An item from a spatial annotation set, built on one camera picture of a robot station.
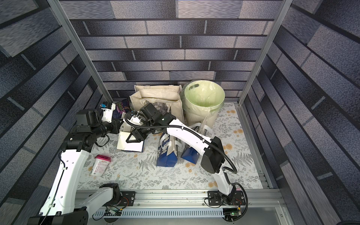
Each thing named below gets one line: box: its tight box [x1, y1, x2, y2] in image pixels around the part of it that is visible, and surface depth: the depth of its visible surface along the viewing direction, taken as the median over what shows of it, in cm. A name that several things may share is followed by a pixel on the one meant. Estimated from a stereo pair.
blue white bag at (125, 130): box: [116, 121, 144, 153], surface depth 68 cm
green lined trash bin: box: [180, 80, 225, 128], surface depth 94 cm
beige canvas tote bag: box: [128, 84, 186, 122], surface depth 94 cm
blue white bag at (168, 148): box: [156, 132, 182, 168], surface depth 79 cm
